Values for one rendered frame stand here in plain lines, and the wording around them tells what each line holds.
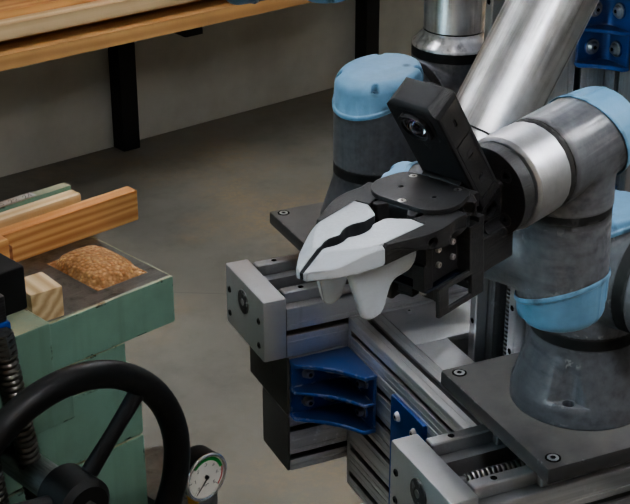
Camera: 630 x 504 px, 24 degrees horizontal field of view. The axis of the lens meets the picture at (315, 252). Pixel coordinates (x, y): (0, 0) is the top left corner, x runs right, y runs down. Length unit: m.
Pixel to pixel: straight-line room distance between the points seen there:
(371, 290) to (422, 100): 0.13
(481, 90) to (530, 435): 0.43
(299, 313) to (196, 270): 1.86
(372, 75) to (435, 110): 0.93
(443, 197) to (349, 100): 0.89
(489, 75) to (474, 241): 0.28
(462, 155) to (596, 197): 0.18
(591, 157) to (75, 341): 0.71
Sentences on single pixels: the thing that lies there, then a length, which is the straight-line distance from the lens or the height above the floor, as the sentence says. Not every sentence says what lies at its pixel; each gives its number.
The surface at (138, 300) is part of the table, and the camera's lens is 1.66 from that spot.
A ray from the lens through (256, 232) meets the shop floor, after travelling 3.98.
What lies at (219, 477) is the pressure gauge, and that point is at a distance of 1.77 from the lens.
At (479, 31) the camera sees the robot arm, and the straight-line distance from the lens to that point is 1.98.
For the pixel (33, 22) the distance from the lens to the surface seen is 3.79.
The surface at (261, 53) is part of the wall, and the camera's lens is 4.87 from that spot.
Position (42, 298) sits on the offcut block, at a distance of 1.59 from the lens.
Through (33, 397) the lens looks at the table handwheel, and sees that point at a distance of 1.37.
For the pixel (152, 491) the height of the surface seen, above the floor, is 0.62.
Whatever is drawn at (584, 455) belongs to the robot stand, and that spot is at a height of 0.82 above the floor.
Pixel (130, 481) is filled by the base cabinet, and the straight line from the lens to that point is 1.77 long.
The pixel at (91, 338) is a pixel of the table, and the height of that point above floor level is 0.86.
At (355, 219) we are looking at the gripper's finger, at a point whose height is 1.24.
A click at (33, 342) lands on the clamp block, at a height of 0.95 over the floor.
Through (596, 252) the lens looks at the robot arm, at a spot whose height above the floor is 1.14.
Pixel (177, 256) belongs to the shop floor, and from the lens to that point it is 3.85.
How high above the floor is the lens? 1.64
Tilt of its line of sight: 25 degrees down
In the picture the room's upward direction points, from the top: straight up
